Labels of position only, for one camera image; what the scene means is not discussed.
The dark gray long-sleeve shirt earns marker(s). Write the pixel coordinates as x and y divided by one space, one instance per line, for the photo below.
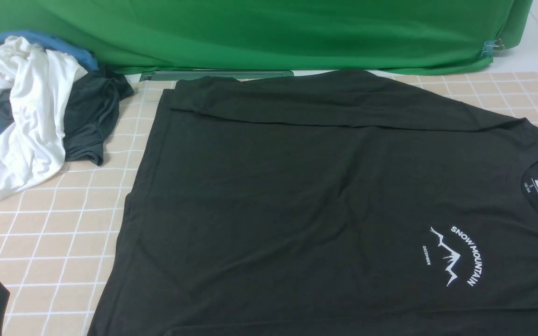
338 204

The white crumpled shirt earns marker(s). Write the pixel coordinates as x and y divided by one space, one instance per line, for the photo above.
31 148

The dark teal crumpled shirt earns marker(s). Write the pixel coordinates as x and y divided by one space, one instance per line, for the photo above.
91 114

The blue crumpled garment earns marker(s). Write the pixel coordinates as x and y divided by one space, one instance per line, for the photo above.
54 44

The green backdrop cloth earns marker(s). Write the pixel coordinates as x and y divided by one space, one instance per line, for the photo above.
411 37

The metal binder clip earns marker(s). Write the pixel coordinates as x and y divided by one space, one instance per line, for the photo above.
492 48

